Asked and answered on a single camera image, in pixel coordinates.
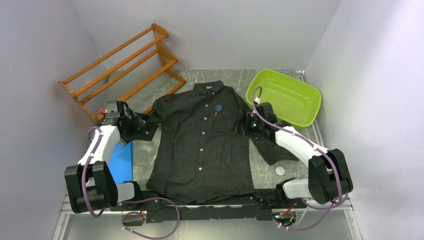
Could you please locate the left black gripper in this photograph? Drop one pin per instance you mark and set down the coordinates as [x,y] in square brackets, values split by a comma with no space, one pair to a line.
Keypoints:
[137,123]

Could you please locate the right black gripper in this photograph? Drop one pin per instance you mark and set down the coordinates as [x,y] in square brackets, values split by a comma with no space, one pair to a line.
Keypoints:
[243,116]

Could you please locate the black pinstriped shirt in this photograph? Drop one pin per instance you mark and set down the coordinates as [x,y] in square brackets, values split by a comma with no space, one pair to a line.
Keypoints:
[199,158]

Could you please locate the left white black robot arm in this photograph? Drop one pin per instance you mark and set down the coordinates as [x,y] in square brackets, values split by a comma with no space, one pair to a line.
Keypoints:
[90,185]

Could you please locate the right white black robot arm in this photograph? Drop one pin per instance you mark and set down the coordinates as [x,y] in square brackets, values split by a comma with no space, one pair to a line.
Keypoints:
[328,176]

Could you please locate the blue flat mat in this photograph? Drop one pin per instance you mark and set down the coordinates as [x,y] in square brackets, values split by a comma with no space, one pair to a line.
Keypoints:
[121,163]

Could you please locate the orange wooden shoe rack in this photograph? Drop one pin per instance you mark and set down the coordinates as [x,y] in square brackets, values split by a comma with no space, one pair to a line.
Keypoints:
[139,67]

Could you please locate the lime green plastic basin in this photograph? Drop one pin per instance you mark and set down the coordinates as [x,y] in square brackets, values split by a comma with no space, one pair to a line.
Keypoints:
[292,100]

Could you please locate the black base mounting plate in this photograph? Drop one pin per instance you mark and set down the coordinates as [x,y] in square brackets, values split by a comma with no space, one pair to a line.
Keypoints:
[261,205]

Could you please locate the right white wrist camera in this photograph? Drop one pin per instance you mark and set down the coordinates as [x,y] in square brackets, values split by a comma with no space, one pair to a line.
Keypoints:
[256,99]

